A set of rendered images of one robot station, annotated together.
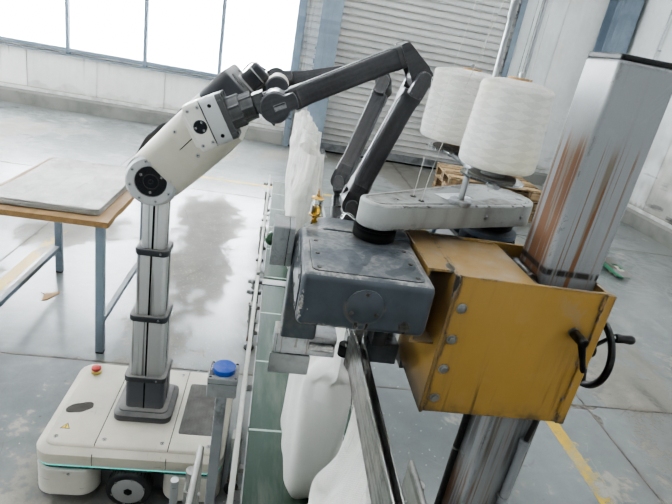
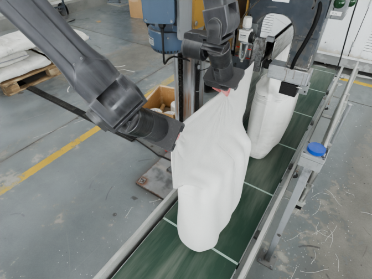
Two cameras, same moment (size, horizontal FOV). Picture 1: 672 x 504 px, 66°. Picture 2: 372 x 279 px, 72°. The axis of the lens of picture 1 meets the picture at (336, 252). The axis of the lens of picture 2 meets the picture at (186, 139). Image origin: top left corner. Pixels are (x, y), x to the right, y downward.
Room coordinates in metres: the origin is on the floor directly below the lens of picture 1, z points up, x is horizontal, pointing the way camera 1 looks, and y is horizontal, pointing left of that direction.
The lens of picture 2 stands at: (1.95, 0.35, 1.46)
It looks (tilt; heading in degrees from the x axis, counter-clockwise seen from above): 40 degrees down; 223
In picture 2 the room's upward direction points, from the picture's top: straight up
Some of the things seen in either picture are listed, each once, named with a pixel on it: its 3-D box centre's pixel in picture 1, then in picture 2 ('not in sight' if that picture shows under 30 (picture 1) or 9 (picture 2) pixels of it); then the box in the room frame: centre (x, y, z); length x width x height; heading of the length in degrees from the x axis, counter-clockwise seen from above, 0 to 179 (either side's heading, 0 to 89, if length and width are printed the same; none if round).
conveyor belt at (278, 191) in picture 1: (294, 225); not in sight; (3.78, 0.36, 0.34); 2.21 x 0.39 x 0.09; 9
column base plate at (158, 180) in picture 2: not in sight; (178, 165); (1.03, -0.58, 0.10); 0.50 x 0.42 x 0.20; 9
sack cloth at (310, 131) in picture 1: (302, 174); not in sight; (3.80, 0.36, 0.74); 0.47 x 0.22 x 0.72; 10
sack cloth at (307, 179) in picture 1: (304, 204); not in sight; (3.07, 0.25, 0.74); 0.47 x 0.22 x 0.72; 7
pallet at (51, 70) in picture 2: not in sight; (35, 62); (0.97, -3.23, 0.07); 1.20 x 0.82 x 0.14; 9
